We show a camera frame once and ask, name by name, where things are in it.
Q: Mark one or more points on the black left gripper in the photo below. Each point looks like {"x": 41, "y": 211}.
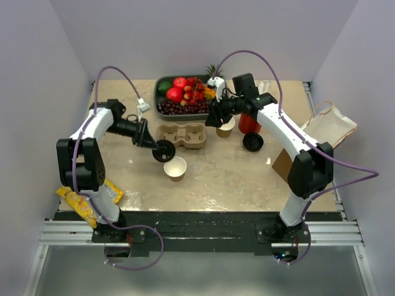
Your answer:
{"x": 142, "y": 137}

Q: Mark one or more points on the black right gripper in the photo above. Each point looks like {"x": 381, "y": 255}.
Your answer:
{"x": 216, "y": 113}

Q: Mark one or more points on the black cup lid top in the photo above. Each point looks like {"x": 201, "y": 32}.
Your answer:
{"x": 165, "y": 151}

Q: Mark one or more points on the black cup lid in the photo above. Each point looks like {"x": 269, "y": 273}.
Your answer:
{"x": 253, "y": 142}
{"x": 165, "y": 151}

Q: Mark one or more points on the brown paper cup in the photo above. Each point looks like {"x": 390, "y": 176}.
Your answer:
{"x": 225, "y": 130}
{"x": 175, "y": 169}

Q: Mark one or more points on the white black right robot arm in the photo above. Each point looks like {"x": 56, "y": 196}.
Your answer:
{"x": 311, "y": 170}

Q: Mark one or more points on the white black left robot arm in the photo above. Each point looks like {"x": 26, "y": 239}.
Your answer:
{"x": 82, "y": 168}

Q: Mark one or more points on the dark grape bunch right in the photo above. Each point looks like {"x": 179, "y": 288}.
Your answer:
{"x": 195, "y": 107}

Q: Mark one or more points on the dark grape bunch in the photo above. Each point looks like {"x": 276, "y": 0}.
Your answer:
{"x": 195, "y": 107}
{"x": 169, "y": 107}

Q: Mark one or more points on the orange pineapple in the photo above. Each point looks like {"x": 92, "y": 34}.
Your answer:
{"x": 208, "y": 93}

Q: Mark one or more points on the red ribbed straw cup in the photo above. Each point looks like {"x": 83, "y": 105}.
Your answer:
{"x": 248, "y": 125}

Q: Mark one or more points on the brown pulp cup carrier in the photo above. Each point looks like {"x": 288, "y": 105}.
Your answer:
{"x": 190, "y": 135}

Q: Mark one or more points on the strawberry bunch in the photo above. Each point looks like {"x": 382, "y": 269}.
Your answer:
{"x": 193, "y": 92}

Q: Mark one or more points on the dark grape bunch left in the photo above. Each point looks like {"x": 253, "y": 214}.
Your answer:
{"x": 169, "y": 107}

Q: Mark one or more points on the black cup lid bottom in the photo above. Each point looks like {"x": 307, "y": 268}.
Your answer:
{"x": 253, "y": 142}

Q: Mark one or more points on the dark grey fruit tray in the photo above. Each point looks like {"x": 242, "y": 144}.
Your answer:
{"x": 158, "y": 97}

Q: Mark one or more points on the red apple front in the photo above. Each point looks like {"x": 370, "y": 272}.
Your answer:
{"x": 174, "y": 95}

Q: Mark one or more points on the red apple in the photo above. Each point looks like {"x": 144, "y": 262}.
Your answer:
{"x": 180, "y": 83}
{"x": 174, "y": 95}

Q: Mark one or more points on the red apple back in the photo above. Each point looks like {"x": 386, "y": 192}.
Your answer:
{"x": 180, "y": 83}

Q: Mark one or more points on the green lime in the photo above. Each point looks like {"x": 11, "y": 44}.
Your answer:
{"x": 163, "y": 87}

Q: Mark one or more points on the yellow chips bag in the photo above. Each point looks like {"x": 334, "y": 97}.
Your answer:
{"x": 82, "y": 207}

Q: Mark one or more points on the brown white paper bag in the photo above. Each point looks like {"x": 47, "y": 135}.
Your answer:
{"x": 329, "y": 125}

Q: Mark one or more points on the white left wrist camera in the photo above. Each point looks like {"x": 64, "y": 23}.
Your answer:
{"x": 142, "y": 108}

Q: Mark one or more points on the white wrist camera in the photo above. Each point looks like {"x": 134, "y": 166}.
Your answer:
{"x": 142, "y": 108}
{"x": 217, "y": 84}

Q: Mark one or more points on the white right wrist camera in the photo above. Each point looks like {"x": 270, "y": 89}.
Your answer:
{"x": 217, "y": 84}

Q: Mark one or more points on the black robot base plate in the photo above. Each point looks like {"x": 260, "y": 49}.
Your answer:
{"x": 206, "y": 232}

